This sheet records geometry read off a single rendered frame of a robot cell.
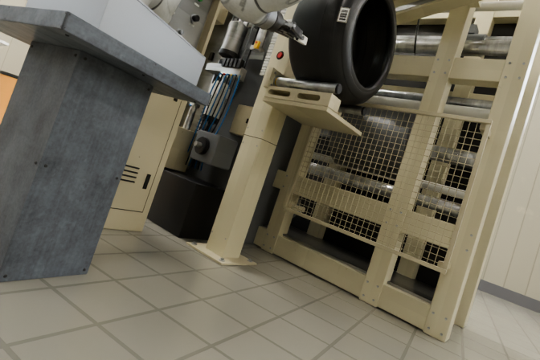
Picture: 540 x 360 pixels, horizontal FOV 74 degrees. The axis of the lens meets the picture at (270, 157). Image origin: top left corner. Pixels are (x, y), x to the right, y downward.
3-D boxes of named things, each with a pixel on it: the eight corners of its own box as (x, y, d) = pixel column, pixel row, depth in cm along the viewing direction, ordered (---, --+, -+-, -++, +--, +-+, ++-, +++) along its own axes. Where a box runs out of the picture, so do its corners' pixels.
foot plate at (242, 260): (186, 243, 182) (186, 239, 182) (222, 246, 203) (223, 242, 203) (220, 265, 165) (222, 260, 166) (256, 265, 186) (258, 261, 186)
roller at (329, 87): (273, 77, 172) (280, 76, 175) (273, 87, 173) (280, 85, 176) (337, 84, 150) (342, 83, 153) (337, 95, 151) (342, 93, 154)
